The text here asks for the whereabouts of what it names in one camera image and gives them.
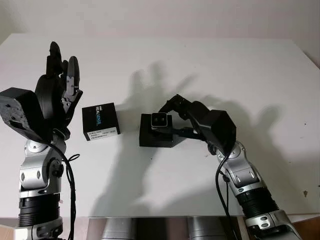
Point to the small silver depth camera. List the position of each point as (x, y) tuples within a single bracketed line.
[(160, 121)]

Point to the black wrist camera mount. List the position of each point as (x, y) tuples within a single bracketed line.
[(221, 130), (20, 110)]

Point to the black RealSense box lid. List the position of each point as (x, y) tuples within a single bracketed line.
[(98, 117)]

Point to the grey robot leg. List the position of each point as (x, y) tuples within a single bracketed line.
[(118, 230), (203, 230)]

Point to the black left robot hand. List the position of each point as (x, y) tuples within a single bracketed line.
[(48, 92)]

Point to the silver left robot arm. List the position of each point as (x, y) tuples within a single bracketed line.
[(40, 172)]

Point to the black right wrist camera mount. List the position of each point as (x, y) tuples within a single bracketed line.
[(221, 130)]

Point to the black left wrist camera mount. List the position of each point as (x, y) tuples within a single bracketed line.
[(20, 110)]

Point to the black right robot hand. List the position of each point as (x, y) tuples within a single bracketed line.
[(197, 112)]

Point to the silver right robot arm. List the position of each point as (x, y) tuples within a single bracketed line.
[(250, 180)]

